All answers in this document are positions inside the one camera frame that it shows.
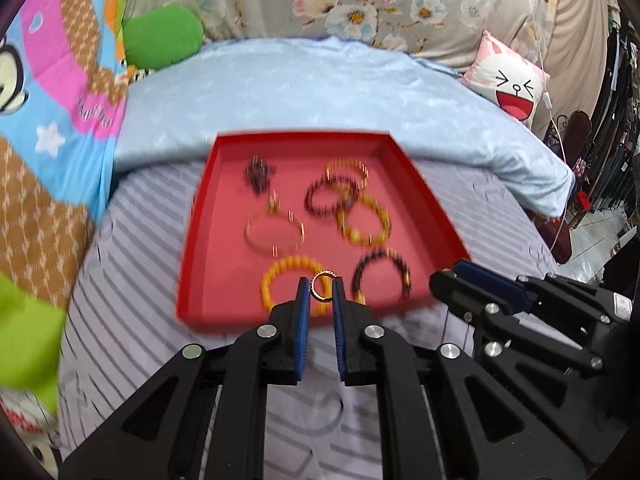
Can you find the dark red chair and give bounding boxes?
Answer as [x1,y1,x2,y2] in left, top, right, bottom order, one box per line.
[538,110,591,264]

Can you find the yellow jade gold bracelet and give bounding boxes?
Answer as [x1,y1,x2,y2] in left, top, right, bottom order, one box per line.
[335,194,394,248]

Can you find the pink cartoon face cushion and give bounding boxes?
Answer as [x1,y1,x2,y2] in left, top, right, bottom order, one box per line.
[461,30,550,126]

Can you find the light blue quilt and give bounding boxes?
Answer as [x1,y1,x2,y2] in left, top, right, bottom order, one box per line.
[114,38,574,218]

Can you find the cartoon monkey colourful blanket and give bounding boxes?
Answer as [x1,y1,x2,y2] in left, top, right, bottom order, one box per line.
[0,0,139,476]

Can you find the gold woven cuff bangle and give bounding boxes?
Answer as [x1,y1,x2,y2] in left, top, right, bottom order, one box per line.
[324,158,369,188]

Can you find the green plush pillow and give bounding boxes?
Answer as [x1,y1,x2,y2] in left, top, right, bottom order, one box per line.
[122,4,205,70]

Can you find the red cardboard tray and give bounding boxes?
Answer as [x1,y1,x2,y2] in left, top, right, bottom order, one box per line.
[176,131,468,333]

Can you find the dark red bead bracelet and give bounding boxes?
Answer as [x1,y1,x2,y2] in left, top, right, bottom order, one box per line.
[304,173,362,219]

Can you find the white charging cable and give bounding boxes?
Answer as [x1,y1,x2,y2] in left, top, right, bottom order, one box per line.
[519,0,576,241]

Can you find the yellow amber bead bracelet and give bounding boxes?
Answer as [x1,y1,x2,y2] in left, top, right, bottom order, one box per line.
[259,253,331,318]

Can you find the thin gold bangle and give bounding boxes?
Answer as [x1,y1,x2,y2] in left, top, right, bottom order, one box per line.
[244,209,306,258]

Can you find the garnet multi-strand bracelet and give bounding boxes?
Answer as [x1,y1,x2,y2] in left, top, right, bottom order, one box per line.
[242,155,279,196]

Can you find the dark brown bead bracelet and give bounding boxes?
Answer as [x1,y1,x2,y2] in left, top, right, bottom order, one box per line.
[351,246,414,305]

